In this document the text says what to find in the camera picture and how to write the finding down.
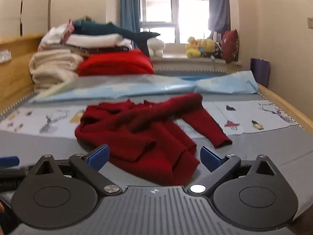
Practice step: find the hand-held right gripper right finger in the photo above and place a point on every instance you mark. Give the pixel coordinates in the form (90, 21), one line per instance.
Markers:
(210, 160)

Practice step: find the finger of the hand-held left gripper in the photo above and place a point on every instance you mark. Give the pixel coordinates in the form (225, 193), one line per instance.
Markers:
(8, 162)

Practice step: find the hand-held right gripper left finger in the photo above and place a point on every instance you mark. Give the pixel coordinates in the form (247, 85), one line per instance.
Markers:
(99, 158)

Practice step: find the dark red knit sweater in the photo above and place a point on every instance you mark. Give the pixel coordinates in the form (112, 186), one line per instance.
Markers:
(146, 139)

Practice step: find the grey bed sheet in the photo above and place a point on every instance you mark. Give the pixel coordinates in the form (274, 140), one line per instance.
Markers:
(256, 146)

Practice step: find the printed bed sheet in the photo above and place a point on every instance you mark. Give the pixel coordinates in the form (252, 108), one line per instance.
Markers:
(244, 117)

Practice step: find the light blue plastic sheet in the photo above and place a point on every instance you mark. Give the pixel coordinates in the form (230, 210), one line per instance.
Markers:
(151, 85)

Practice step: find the bright red folded sweater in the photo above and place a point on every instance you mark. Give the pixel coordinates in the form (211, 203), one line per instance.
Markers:
(115, 63)

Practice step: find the window sill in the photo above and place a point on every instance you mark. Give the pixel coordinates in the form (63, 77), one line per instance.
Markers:
(195, 62)

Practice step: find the cream folded blanket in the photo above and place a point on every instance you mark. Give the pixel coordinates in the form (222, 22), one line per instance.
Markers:
(51, 66)

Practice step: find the dark striped folded cloth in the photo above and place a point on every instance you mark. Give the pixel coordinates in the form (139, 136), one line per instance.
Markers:
(102, 50)

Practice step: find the yellow duck plush toy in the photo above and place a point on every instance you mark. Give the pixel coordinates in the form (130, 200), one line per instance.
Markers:
(192, 47)

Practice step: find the dark red cushion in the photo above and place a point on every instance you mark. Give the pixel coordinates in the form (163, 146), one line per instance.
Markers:
(229, 45)

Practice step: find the white folded cloth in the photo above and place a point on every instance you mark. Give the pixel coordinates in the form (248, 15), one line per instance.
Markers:
(95, 40)

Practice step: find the white plush toy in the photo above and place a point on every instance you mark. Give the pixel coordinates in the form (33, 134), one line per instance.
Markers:
(156, 46)

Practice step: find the teal garment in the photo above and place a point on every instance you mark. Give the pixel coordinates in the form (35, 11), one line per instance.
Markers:
(97, 28)

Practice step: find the white crumpled cloth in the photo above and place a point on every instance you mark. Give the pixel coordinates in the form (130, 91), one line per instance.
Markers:
(55, 35)

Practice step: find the pink and white cloth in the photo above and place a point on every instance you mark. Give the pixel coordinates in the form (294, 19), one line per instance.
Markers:
(69, 29)

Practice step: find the blue curtain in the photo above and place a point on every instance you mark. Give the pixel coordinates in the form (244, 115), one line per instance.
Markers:
(218, 5)
(129, 5)

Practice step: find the window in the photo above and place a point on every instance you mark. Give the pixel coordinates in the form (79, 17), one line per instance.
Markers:
(159, 9)

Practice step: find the cream wardrobe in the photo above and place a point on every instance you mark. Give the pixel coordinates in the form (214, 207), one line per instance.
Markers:
(34, 5)

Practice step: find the wooden bed frame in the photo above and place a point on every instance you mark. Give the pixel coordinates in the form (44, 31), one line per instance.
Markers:
(14, 78)

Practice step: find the wall switch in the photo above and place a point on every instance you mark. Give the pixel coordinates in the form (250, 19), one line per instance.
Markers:
(310, 22)

